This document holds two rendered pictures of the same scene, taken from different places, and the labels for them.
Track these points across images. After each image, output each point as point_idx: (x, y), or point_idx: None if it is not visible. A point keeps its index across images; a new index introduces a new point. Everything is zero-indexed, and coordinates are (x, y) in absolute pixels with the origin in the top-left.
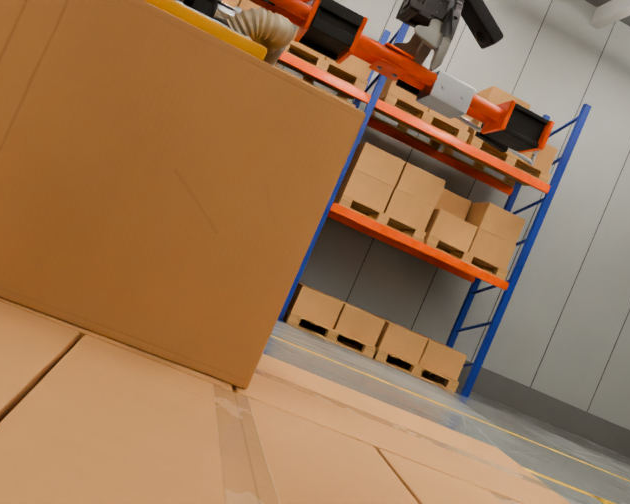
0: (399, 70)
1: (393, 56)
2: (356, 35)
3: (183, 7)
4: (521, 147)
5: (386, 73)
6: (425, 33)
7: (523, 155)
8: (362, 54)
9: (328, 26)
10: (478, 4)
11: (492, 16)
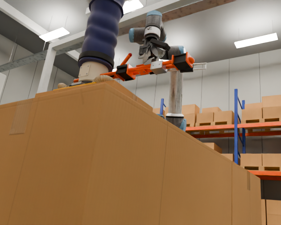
0: (141, 69)
1: (138, 67)
2: (126, 68)
3: (79, 85)
4: (186, 65)
5: (143, 72)
6: (140, 56)
7: (200, 68)
8: (136, 72)
9: (119, 71)
10: (157, 42)
11: (162, 41)
